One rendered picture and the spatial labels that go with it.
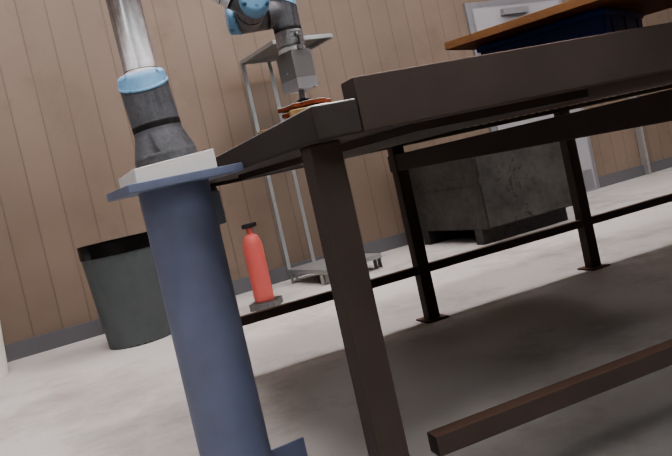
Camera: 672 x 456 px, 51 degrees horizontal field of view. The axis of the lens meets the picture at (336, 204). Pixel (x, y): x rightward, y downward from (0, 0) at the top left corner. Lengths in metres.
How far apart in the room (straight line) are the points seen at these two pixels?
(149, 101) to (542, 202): 4.44
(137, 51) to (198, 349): 0.76
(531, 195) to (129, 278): 3.09
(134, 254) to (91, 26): 2.01
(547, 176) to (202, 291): 4.45
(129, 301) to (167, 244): 2.96
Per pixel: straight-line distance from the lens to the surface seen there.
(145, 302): 4.63
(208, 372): 1.69
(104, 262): 4.60
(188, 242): 1.65
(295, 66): 1.88
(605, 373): 1.60
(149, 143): 1.69
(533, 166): 5.75
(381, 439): 1.34
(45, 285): 5.52
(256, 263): 4.77
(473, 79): 1.31
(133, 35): 1.88
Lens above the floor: 0.80
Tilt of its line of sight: 2 degrees down
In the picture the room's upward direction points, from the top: 13 degrees counter-clockwise
